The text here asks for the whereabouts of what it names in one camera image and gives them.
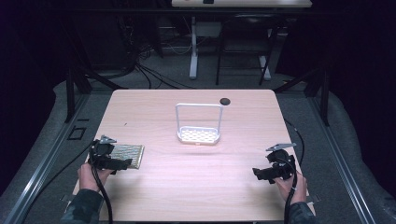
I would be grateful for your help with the aluminium floor rail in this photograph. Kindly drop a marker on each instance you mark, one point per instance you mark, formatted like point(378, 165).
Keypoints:
point(341, 161)
point(46, 161)

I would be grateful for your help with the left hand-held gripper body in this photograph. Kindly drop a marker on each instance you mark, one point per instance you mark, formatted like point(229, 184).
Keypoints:
point(99, 152)

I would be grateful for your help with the person's left hand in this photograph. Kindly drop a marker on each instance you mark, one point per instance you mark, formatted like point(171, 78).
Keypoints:
point(87, 179)

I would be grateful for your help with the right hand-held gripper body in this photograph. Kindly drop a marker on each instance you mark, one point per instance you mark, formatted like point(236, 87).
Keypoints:
point(282, 166)

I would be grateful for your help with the black chair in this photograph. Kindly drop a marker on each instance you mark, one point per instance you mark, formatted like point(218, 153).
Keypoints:
point(246, 34)

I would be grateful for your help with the black device on desk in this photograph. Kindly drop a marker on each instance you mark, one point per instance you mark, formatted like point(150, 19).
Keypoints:
point(208, 1)

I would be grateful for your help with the black metal stand frame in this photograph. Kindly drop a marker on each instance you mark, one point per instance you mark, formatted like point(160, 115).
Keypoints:
point(320, 90)
point(73, 93)

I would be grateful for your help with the white desk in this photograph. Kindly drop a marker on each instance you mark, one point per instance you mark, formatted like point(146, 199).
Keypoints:
point(243, 3)

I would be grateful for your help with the black round table grommet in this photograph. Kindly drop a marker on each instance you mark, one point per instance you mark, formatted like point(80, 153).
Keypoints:
point(224, 101)

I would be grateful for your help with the person's right hand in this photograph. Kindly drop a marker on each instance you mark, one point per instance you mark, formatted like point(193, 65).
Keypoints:
point(297, 191)

